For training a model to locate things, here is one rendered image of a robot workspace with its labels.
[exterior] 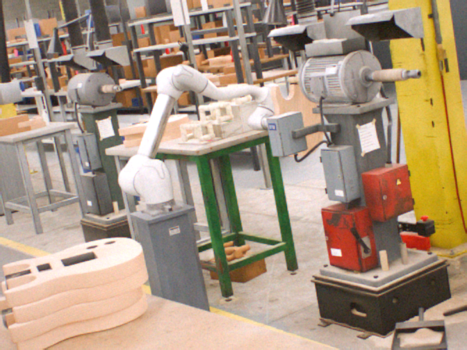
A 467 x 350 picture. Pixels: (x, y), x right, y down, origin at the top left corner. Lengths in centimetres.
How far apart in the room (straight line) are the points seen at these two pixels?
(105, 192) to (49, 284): 443
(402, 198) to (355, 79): 63
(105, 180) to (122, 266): 441
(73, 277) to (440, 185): 334
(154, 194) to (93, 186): 217
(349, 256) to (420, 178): 123
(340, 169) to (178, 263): 103
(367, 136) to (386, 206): 36
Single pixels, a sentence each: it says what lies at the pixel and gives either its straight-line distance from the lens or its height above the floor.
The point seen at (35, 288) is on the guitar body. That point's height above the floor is 107.
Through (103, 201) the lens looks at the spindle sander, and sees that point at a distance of 694.
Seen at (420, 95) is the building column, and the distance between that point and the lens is 545.
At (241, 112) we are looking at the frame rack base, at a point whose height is 105.
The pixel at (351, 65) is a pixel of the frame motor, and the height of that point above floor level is 132.
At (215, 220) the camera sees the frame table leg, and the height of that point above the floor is 50.
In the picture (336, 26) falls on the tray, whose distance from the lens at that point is 464.
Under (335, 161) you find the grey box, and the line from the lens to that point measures 443.
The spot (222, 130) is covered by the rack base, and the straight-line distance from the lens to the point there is 537.
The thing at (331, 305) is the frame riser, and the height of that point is 10.
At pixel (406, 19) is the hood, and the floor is 150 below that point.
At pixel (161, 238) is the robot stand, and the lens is 474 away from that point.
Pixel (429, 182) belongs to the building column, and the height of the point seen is 44.
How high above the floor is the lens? 173
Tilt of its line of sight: 11 degrees down
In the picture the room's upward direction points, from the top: 11 degrees counter-clockwise
